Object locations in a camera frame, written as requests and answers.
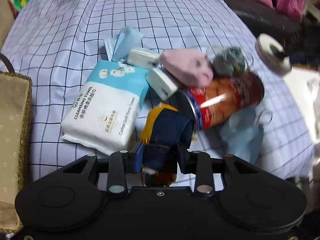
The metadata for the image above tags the blue-grey sachet bag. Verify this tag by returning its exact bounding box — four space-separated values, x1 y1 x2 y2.
205 46 254 77

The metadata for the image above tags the blue face mask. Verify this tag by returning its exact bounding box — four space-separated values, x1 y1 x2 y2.
104 27 144 62

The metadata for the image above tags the white tape roll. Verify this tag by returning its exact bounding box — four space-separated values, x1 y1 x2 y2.
255 33 292 76

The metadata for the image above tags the blue checked bed sheet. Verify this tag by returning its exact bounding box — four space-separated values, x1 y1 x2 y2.
1 0 315 180

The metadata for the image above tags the light blue mask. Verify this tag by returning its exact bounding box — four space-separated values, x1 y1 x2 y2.
220 107 273 164

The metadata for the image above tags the pink fabric pouch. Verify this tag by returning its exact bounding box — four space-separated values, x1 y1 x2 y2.
159 49 214 88

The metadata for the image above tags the red biscuit tin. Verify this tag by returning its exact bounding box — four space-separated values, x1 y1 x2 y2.
177 72 265 131

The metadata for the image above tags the cleansing towel pack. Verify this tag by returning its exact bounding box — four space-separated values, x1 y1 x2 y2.
61 60 149 155

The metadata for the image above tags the small white tissue pack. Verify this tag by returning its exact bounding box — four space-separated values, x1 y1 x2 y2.
127 48 160 69

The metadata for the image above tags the woven fabric-lined basket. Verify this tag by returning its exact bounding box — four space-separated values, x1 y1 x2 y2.
0 52 33 230

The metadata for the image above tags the navy and orange cloth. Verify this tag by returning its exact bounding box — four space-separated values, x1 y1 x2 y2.
139 103 195 187

